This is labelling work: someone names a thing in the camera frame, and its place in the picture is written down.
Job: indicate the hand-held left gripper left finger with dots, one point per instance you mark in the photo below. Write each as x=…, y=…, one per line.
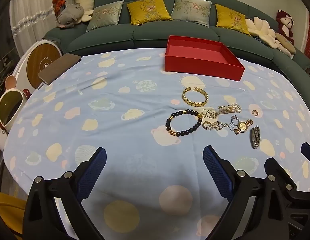
x=93, y=170

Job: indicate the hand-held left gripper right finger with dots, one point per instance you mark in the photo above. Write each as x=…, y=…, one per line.
x=215, y=165

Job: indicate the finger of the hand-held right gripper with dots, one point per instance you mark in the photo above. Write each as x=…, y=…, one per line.
x=272, y=166
x=309, y=148

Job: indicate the silver wristwatch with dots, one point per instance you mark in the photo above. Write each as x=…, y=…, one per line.
x=255, y=137

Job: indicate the gold wristwatch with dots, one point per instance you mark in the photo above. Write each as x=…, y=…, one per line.
x=242, y=125

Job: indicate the gold bangle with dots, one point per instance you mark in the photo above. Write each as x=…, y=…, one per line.
x=195, y=104

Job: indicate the red cardboard box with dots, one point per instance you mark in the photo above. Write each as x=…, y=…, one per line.
x=220, y=67

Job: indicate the blue planet print tablecloth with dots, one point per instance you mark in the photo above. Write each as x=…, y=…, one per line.
x=120, y=142

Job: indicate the yellow chair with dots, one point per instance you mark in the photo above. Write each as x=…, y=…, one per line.
x=7, y=205

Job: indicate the white mirror with pink ears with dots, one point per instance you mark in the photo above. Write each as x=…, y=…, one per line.
x=9, y=107

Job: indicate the brown board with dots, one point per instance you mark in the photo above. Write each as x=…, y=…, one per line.
x=59, y=67

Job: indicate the brown round plush cushion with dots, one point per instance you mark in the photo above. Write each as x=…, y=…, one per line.
x=285, y=42

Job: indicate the round white wood-faced appliance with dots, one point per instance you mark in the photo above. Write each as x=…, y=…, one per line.
x=42, y=62

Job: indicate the red monkey plush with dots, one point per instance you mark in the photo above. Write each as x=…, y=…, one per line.
x=285, y=22

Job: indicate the white flower cushion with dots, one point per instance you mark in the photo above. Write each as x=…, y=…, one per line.
x=260, y=27

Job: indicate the green sofa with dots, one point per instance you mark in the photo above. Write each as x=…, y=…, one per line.
x=150, y=33

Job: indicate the white curtain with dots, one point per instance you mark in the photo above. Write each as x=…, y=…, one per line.
x=27, y=37

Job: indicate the yellow embroidered cushion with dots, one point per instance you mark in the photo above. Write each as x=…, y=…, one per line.
x=231, y=17
x=147, y=10

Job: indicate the grey embroidered cushion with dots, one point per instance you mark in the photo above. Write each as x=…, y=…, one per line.
x=190, y=8
x=105, y=15

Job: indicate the grey pig plush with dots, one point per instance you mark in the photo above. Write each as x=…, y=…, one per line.
x=70, y=15

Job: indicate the red tassel ornament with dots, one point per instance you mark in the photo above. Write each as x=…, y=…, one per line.
x=58, y=3

